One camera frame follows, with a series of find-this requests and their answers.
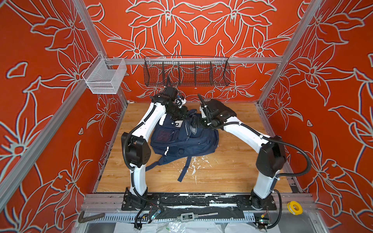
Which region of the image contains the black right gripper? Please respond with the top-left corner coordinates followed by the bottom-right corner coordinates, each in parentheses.
top-left (189, 115), bottom-right (214, 128)

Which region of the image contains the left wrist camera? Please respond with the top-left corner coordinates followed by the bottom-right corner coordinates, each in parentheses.
top-left (161, 86), bottom-right (187, 106)

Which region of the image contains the black wire wall basket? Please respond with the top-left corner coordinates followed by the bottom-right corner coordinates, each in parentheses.
top-left (143, 55), bottom-right (231, 87)

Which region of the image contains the brown bent metal bar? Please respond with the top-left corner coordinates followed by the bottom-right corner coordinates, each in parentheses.
top-left (78, 211), bottom-right (105, 223)

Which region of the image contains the yellow tape roll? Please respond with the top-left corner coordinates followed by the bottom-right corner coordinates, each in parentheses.
top-left (287, 201), bottom-right (303, 216)

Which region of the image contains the white wire mesh basket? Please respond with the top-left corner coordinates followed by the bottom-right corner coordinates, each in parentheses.
top-left (83, 54), bottom-right (127, 94)

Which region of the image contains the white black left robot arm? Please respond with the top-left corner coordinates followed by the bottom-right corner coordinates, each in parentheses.
top-left (121, 99), bottom-right (188, 202)

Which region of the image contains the navy blue student backpack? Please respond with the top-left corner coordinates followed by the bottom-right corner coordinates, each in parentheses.
top-left (146, 109), bottom-right (219, 182)

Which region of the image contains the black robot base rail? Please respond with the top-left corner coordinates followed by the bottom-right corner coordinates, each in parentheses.
top-left (121, 193), bottom-right (277, 212)

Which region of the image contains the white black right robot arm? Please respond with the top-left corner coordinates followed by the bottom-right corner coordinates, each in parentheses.
top-left (200, 99), bottom-right (311, 210)

